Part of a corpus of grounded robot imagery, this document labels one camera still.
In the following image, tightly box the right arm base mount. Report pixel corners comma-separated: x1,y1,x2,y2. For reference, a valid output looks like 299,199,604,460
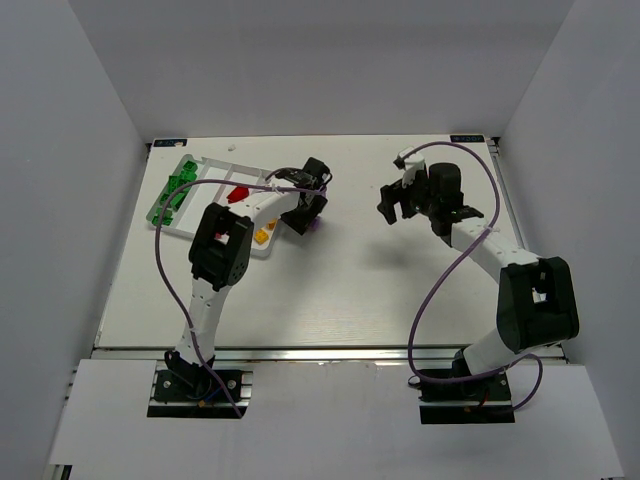
407,374,515,425

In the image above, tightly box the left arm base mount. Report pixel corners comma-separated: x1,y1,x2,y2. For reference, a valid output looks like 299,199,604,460
147,350,252,419

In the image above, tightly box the red rectangular lego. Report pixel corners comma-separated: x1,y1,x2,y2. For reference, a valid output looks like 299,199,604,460
226,186,250,204

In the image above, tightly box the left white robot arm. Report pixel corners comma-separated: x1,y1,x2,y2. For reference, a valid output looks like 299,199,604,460
164,157,332,394

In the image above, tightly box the white divided sorting tray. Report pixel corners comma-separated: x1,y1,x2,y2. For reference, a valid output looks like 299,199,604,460
146,154,269,240

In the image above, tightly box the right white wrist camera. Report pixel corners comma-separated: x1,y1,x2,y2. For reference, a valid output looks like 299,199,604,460
393,146,426,188

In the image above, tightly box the green rectangular lego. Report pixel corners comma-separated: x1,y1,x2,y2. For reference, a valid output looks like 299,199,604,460
169,192,186,210

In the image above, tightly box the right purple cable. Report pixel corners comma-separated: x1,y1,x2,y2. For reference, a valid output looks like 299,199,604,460
407,141,544,412

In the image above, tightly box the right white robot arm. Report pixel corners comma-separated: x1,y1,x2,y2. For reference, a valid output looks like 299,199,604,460
377,159,579,385

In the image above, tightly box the green long lego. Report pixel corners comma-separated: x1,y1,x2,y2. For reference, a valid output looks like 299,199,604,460
183,160,198,172

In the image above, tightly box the purple cable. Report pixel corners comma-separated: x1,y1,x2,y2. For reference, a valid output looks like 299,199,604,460
407,141,544,412
153,167,331,419

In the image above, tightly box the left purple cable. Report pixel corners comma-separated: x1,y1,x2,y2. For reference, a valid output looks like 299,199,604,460
153,167,331,419

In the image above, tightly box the small green number lego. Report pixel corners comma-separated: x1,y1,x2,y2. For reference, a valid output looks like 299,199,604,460
180,170,197,183

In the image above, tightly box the green lego pair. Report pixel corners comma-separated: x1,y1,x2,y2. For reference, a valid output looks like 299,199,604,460
159,175,181,204

